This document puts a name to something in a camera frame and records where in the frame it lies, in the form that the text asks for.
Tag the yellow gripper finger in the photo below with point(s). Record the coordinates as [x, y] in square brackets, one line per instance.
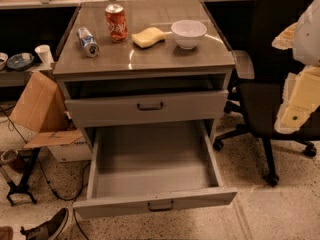
[301, 97]

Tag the yellow sponge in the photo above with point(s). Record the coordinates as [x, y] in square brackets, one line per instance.
[148, 37]

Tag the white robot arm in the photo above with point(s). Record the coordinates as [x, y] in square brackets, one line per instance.
[303, 37]

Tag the grey middle drawer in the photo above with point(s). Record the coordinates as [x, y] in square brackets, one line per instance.
[149, 108]

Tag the grey drawer cabinet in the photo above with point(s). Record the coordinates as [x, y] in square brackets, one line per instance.
[124, 69]

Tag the grey open bottom drawer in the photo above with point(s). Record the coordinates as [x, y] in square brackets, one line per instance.
[152, 168]

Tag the black office chair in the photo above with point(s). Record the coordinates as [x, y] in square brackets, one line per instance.
[261, 71]

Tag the red soda can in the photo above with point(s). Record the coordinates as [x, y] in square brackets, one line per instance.
[116, 22]

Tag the blue silver lying can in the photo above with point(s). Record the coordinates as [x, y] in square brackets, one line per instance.
[87, 42]

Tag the white paper cup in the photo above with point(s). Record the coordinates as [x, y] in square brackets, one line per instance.
[44, 53]

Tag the brown cardboard box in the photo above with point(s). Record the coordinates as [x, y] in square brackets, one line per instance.
[41, 109]

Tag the dark blue plate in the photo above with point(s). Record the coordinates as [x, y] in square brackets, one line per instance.
[20, 62]

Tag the black sneaker shoe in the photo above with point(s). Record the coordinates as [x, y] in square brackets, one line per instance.
[48, 230]

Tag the black metal stand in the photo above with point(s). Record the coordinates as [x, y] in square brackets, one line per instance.
[21, 162]

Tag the white bowl at left edge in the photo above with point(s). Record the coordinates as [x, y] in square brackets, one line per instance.
[3, 60]

